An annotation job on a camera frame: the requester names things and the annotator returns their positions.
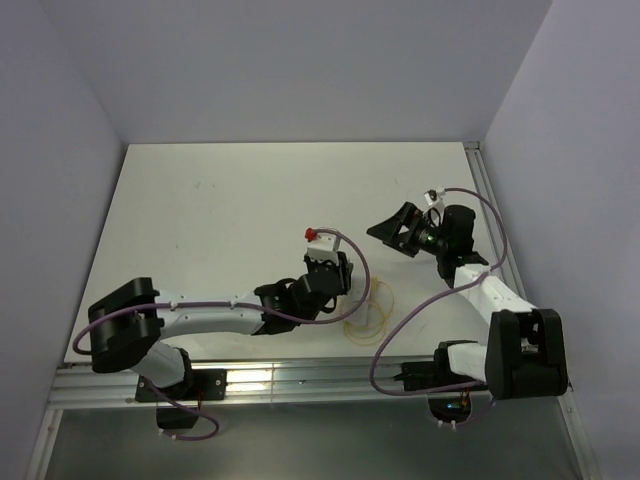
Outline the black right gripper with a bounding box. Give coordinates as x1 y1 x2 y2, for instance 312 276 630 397
367 201 449 258

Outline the white USB charger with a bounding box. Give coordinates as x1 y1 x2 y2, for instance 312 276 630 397
347 299 379 328

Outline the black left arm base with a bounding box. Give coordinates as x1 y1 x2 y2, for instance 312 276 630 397
135 369 227 403

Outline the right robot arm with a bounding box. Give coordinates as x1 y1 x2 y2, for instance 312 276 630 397
367 203 569 400

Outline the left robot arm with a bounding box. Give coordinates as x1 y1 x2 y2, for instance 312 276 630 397
88 251 353 399

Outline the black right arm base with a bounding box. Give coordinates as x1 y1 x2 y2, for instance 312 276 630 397
393 361 488 392

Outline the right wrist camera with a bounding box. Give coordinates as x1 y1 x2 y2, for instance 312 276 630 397
424 187 446 212

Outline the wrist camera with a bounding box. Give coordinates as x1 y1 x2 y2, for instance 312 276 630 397
424 187 446 212
304 228 340 264

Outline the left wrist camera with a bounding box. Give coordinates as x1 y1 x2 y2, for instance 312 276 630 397
304 228 340 264

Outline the aluminium front rail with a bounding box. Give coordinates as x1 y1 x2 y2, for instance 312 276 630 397
48 349 574 409

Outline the aluminium rail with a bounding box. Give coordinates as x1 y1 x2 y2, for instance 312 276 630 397
462 140 526 296
48 349 574 409

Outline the aluminium right rail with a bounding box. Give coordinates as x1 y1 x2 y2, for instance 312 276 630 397
462 140 526 296

